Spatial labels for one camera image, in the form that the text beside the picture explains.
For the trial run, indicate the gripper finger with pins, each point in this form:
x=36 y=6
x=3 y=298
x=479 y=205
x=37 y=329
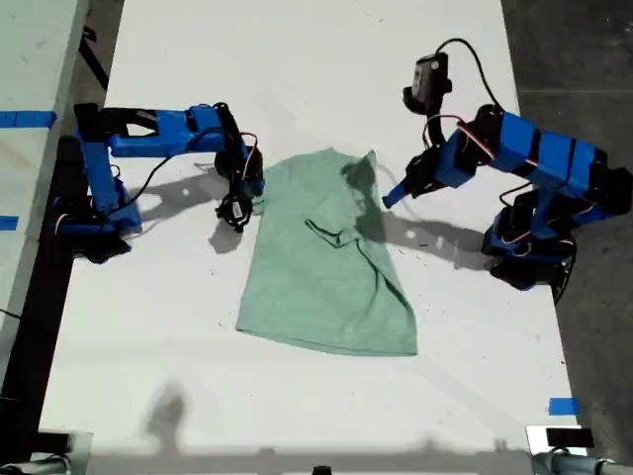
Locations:
x=401 y=199
x=398 y=192
x=261 y=190
x=253 y=196

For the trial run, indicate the pale green T-shirt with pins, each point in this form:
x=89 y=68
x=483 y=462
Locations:
x=306 y=287

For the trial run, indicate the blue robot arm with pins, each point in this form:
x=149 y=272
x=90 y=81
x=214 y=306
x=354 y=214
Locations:
x=198 y=121
x=549 y=148

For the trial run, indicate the long blue tape strip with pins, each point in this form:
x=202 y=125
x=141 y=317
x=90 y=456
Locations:
x=25 y=119

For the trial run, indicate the short blue tape strip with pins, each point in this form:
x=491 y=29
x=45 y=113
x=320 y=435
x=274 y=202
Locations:
x=7 y=223

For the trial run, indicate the square blue tape piece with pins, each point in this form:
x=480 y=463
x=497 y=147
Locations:
x=564 y=407

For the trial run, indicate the black knob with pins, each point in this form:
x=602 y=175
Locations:
x=321 y=470

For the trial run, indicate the small black box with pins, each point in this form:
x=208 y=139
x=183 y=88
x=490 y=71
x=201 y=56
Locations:
x=569 y=438
x=52 y=440

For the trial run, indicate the grey tube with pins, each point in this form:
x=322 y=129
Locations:
x=44 y=465
x=569 y=465

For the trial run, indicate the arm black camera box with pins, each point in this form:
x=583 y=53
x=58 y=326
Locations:
x=235 y=210
x=427 y=79

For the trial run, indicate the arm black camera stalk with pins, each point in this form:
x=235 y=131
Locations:
x=432 y=131

